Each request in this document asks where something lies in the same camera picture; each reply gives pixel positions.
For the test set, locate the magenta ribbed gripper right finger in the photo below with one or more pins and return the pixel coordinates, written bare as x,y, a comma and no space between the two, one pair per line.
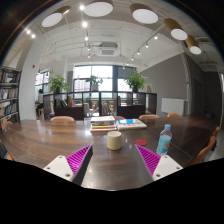
156,166

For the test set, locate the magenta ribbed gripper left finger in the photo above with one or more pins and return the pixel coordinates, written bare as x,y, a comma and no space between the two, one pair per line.
72,167

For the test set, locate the clear plastic water bottle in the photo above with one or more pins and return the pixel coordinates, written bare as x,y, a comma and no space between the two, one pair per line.
164,140

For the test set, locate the red round coaster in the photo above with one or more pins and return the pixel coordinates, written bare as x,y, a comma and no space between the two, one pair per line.
141,142

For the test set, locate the orange chair right side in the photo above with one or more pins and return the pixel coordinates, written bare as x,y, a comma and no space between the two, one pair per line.
199,158

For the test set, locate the orange chair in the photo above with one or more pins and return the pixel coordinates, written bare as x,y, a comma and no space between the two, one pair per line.
199,158
173,115
62,119
148,116

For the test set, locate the cream ceramic cup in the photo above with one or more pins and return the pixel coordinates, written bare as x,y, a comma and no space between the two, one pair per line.
114,140

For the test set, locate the orange chair far middle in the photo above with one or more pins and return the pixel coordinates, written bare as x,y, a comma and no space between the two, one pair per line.
148,116

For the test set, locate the stack of books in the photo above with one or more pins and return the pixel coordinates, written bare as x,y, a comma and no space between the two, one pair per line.
103,123

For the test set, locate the orange chair far left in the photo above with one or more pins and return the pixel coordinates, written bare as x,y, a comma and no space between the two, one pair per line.
62,119

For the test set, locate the orange chair far right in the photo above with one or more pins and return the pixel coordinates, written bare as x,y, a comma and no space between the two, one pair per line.
173,115

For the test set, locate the dark low shelving unit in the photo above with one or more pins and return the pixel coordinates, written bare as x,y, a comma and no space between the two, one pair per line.
81,105

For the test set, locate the seated person in background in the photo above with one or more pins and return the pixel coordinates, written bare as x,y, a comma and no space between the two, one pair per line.
39,102

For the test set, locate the potted plant left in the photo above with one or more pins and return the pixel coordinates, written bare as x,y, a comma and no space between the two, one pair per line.
58,84

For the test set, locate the potted plant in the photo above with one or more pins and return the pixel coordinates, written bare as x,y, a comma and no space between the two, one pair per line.
135,82
94,82
58,84

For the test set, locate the potted plant right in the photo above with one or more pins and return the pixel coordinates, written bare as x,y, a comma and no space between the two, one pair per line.
135,82

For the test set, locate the potted plant middle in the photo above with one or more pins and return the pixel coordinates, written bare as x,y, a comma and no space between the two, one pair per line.
94,82

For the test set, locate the tall bookshelf left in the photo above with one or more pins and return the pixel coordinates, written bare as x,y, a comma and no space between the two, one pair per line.
9,94

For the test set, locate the ceiling air conditioner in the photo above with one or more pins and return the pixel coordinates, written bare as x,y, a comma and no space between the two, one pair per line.
108,49

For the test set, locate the round ceiling lamp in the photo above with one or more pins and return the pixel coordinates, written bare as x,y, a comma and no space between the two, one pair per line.
99,8

